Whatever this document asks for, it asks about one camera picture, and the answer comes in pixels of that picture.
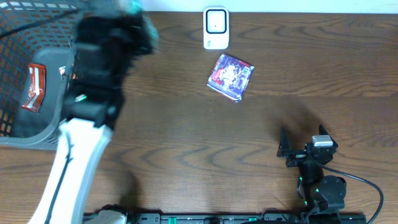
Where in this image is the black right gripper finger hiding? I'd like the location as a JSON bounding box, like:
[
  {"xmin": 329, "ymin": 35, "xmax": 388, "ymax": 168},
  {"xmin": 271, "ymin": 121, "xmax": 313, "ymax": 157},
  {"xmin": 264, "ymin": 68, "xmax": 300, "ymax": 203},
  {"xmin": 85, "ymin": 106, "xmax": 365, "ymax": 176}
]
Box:
[
  {"xmin": 277, "ymin": 128, "xmax": 291, "ymax": 157},
  {"xmin": 318, "ymin": 124, "xmax": 328, "ymax": 135}
]

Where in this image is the red orange snack wrapper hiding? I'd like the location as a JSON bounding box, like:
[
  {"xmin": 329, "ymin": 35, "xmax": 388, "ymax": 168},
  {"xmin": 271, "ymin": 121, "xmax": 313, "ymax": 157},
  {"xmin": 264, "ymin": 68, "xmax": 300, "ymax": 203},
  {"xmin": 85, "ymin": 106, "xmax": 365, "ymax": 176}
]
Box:
[{"xmin": 21, "ymin": 63, "xmax": 46, "ymax": 113}]

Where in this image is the purple snack package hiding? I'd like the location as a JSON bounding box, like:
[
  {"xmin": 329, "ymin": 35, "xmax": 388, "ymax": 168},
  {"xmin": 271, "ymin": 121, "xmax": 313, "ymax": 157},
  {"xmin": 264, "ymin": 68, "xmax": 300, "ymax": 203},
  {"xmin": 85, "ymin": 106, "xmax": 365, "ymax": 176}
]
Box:
[{"xmin": 207, "ymin": 54, "xmax": 255, "ymax": 102}]

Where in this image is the teal snack packet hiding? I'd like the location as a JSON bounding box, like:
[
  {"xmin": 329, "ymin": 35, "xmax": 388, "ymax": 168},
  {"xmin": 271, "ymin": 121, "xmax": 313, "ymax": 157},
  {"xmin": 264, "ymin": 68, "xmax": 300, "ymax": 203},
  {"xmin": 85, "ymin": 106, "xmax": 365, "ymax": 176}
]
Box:
[{"xmin": 124, "ymin": 0, "xmax": 159, "ymax": 50}]

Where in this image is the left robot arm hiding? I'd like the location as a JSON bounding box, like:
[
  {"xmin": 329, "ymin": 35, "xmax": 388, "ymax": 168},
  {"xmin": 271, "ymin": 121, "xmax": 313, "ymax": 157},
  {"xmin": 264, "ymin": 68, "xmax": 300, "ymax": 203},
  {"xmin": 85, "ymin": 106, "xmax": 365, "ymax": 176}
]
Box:
[{"xmin": 30, "ymin": 9, "xmax": 158, "ymax": 223}]

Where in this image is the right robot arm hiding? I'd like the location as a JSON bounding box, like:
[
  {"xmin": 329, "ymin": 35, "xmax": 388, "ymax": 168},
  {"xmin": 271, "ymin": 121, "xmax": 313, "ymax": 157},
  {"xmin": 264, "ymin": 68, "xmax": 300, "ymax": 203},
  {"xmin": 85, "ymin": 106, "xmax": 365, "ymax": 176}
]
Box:
[{"xmin": 277, "ymin": 125, "xmax": 346, "ymax": 222}]

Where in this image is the white barcode scanner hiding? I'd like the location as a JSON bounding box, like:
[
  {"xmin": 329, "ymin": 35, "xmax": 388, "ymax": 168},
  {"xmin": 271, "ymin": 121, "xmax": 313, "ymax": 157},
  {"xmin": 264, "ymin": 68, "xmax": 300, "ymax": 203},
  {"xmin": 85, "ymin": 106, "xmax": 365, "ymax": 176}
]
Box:
[{"xmin": 203, "ymin": 7, "xmax": 229, "ymax": 50}]

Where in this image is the grey plastic basket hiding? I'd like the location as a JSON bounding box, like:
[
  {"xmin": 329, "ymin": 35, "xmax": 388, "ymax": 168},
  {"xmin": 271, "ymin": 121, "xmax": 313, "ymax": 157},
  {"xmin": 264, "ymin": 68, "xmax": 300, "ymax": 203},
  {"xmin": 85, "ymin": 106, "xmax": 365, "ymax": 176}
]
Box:
[{"xmin": 1, "ymin": 0, "xmax": 84, "ymax": 150}]

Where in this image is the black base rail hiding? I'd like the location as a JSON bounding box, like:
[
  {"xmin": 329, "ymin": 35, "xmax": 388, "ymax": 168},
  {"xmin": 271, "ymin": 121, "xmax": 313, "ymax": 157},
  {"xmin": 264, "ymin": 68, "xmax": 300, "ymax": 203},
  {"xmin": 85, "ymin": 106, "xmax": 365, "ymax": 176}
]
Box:
[{"xmin": 82, "ymin": 203, "xmax": 368, "ymax": 224}]

